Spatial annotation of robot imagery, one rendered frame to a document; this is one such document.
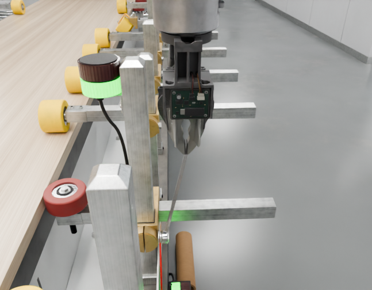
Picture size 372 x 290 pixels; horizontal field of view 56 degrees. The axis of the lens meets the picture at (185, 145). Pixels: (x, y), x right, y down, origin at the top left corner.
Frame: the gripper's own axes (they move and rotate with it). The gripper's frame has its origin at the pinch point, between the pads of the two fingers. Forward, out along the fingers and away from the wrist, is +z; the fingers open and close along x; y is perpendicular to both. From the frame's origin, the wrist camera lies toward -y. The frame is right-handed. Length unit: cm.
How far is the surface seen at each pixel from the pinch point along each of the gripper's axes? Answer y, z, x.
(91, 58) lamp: 2.3, -16.2, -13.6
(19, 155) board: -15.6, 11.0, -36.6
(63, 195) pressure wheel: -0.6, 10.8, -23.0
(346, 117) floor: -205, 100, 145
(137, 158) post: 4.0, -0.1, -8.0
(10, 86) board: -57, 11, -54
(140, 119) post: 4.0, -7.1, -7.1
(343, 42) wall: -399, 90, 226
